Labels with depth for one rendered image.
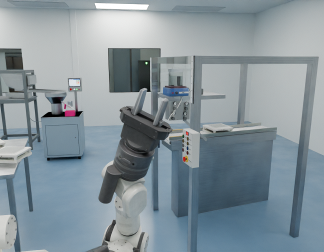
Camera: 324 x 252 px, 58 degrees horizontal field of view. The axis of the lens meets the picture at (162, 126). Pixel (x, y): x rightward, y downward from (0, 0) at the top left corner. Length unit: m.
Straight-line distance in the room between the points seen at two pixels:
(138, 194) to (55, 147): 4.57
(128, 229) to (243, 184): 2.78
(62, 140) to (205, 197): 2.80
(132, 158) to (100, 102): 7.11
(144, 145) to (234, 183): 2.88
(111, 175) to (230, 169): 2.78
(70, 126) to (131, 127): 4.48
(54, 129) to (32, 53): 3.18
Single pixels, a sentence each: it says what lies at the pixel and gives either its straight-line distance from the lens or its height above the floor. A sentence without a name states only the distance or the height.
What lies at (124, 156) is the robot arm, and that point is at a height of 1.44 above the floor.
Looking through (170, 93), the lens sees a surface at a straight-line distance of 2.57.
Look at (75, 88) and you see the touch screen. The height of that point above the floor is 1.20.
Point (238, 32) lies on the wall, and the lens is 8.35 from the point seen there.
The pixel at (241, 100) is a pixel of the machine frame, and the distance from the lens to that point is 3.57.
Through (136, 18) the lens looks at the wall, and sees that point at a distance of 7.77.
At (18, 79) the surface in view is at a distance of 6.04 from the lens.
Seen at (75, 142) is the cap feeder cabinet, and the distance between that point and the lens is 5.18.
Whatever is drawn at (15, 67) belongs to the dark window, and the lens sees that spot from 8.17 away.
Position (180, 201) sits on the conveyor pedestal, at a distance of 3.25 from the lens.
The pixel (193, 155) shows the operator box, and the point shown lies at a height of 0.99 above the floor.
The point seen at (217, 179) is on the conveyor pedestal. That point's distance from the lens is 3.35.
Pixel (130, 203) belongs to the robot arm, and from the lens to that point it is 0.74.
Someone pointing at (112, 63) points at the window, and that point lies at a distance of 7.78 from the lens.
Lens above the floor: 1.65
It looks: 12 degrees down
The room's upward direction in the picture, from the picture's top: straight up
